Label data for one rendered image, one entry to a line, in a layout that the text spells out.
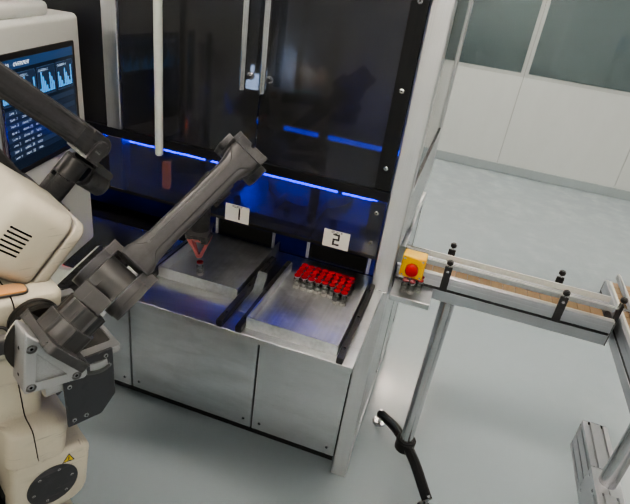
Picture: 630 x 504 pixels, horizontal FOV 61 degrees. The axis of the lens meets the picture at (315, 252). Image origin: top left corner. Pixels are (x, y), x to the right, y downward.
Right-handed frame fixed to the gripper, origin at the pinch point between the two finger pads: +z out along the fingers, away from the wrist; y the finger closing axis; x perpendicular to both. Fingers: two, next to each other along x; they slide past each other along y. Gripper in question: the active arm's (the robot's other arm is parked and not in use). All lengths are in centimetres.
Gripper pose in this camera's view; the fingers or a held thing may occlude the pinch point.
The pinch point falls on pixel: (199, 255)
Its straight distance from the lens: 164.1
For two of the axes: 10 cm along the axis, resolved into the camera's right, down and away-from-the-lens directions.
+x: -9.9, -1.4, -0.2
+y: 0.4, -4.7, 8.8
